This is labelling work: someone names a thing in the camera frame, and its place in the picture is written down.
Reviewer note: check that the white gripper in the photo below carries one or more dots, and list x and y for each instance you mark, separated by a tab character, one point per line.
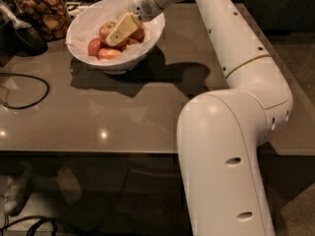
142	2

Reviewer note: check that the large top red apple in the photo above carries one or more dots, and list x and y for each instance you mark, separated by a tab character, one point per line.
105	30

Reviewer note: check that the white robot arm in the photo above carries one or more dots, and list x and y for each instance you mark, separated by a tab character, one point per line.
218	132

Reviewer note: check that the red apple back right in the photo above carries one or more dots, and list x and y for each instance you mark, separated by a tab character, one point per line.
139	33

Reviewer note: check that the yellowish apple middle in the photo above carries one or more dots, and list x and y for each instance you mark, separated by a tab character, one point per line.
129	42

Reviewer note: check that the white bowl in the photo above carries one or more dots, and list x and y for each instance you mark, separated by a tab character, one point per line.
85	20

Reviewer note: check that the red apple front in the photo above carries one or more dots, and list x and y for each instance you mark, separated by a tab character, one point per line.
108	53

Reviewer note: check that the red apple left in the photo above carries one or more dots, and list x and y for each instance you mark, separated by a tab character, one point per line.
94	46

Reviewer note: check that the white paper bowl liner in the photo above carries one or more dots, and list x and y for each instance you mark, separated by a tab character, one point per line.
82	27

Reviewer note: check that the glass jar of chips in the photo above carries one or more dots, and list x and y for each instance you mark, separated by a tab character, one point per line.
51	16

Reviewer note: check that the black round appliance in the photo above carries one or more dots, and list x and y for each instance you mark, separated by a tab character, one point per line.
31	42

